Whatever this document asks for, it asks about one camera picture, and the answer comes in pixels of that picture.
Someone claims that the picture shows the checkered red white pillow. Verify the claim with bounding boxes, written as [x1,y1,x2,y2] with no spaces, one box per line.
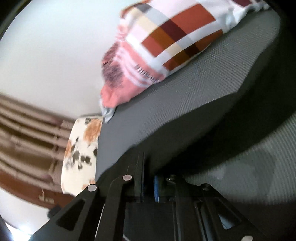
[116,1,269,81]

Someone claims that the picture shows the black pants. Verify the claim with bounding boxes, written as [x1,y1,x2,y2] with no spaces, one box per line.
[122,9,295,178]

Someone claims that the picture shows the pink striped cloth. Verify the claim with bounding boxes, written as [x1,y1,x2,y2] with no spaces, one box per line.
[100,25,167,108]

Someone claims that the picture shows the floral white orange cushion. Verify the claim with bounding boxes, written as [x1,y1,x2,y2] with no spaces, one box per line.
[61,116,103,196]

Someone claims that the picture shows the brass door latch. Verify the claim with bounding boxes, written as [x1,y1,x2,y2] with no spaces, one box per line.
[39,189,55,205]

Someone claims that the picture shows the grey textured bed mat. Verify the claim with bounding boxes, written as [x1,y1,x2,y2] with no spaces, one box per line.
[96,10,295,204]

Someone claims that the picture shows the grey folded cloth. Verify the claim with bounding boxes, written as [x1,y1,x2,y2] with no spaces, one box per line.
[99,98,116,123]

